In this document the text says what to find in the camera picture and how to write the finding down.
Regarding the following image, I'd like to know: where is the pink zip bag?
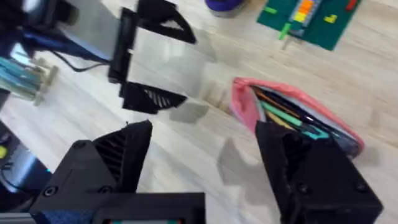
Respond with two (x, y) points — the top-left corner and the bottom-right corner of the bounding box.
(229, 77), (365, 158)

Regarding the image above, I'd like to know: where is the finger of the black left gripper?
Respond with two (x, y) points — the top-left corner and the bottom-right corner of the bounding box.
(136, 0), (197, 45)
(119, 81), (188, 115)

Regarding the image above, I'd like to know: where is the black cable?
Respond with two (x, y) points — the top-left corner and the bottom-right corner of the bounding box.
(51, 50), (110, 73)

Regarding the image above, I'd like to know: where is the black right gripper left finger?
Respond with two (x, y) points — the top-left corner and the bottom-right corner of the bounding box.
(29, 119), (154, 215)

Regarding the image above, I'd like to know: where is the purple round object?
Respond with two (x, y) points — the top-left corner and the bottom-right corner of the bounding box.
(204, 0), (247, 17)

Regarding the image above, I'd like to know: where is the green board with toy blocks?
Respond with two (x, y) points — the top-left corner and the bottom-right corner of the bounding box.
(256, 0), (363, 52)

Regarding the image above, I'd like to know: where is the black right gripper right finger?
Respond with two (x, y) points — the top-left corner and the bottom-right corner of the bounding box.
(255, 120), (384, 224)

